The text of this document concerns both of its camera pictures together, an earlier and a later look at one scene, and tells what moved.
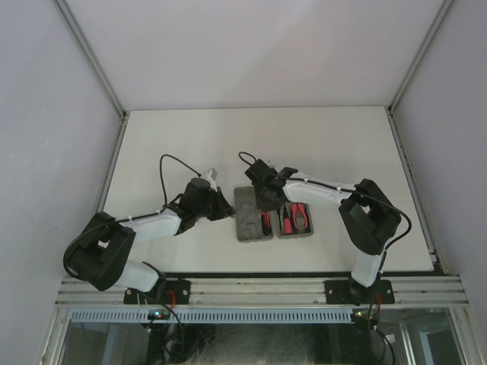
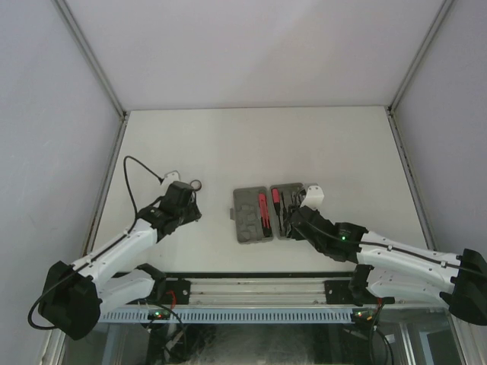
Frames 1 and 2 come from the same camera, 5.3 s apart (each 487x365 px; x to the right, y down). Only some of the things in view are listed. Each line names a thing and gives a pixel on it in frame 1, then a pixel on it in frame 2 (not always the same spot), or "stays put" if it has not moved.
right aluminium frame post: x=428 y=39 stays put
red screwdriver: x=288 y=222 stays put
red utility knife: x=265 y=220 stays put
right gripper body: x=265 y=202 -> x=294 y=234
